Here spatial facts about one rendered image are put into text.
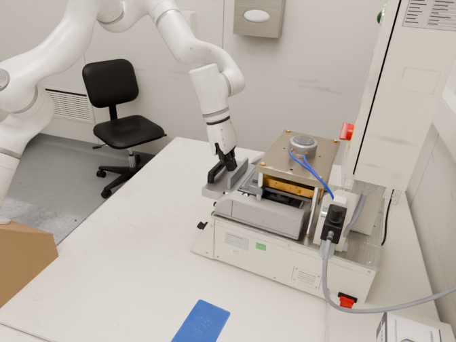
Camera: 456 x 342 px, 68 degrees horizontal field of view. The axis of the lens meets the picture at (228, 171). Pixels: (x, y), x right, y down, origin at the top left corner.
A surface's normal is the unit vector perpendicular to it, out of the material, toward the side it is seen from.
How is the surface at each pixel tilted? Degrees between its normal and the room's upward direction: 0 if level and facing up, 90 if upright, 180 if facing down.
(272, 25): 90
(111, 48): 90
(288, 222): 90
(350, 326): 0
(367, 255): 0
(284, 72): 90
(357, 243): 0
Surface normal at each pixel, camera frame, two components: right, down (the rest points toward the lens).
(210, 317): 0.04, -0.86
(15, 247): 0.94, 0.21
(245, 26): -0.29, 0.48
